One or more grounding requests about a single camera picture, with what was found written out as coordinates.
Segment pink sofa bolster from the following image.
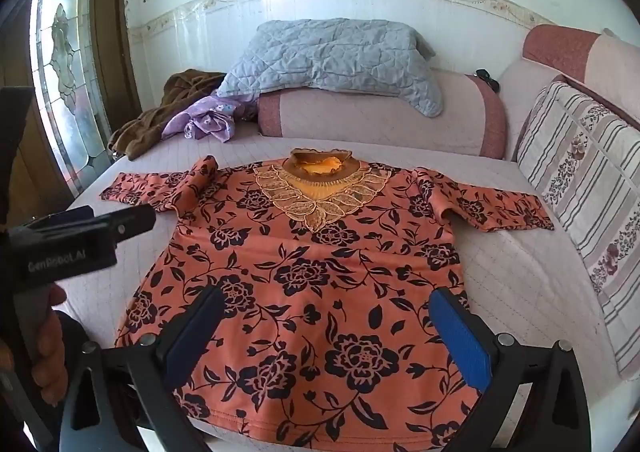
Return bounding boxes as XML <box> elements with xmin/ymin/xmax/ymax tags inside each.
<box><xmin>256</xmin><ymin>68</ymin><xmax>508</xmax><ymax>160</ymax></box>

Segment grey quilted blanket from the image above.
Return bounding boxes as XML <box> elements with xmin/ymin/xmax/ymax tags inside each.
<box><xmin>216</xmin><ymin>18</ymin><xmax>445</xmax><ymax>119</ymax></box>

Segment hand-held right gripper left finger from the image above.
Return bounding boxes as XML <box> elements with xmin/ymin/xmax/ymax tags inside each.
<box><xmin>60</xmin><ymin>285</ymin><xmax>227</xmax><ymax>452</ymax></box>

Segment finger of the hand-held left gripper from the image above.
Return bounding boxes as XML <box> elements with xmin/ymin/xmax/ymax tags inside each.
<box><xmin>91</xmin><ymin>204</ymin><xmax>157</xmax><ymax>251</ymax></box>
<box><xmin>10</xmin><ymin>205</ymin><xmax>97</xmax><ymax>234</ymax></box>

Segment brown cloth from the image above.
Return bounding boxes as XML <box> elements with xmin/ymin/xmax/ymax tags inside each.
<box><xmin>109</xmin><ymin>69</ymin><xmax>227</xmax><ymax>162</ymax></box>

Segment pink quilted sofa bed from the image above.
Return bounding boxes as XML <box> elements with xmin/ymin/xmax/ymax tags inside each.
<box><xmin>55</xmin><ymin>124</ymin><xmax>626</xmax><ymax>452</ymax></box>

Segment pink sofa backrest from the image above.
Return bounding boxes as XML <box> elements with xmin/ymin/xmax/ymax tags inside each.
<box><xmin>497</xmin><ymin>23</ymin><xmax>640</xmax><ymax>133</ymax></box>

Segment orange floral shirt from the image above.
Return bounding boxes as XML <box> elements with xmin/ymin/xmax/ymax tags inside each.
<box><xmin>100</xmin><ymin>148</ymin><xmax>556</xmax><ymax>452</ymax></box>

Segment striped floral cushion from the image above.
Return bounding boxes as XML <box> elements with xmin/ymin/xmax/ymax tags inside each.
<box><xmin>515</xmin><ymin>74</ymin><xmax>640</xmax><ymax>380</ymax></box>

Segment wooden stained glass door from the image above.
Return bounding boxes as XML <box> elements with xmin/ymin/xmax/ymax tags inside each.
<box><xmin>0</xmin><ymin>0</ymin><xmax>145</xmax><ymax>233</ymax></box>

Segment black sunglasses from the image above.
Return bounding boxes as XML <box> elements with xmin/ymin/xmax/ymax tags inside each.
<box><xmin>475</xmin><ymin>68</ymin><xmax>501</xmax><ymax>93</ymax></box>

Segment purple floral cloth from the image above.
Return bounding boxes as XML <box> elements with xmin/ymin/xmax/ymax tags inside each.
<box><xmin>162</xmin><ymin>91</ymin><xmax>258</xmax><ymax>144</ymax></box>

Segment person's left hand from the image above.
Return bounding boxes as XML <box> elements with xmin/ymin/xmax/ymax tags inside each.
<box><xmin>29</xmin><ymin>284</ymin><xmax>69</xmax><ymax>406</ymax></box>

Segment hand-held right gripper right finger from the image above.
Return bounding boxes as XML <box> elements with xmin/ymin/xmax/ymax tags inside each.
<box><xmin>429</xmin><ymin>287</ymin><xmax>594</xmax><ymax>452</ymax></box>

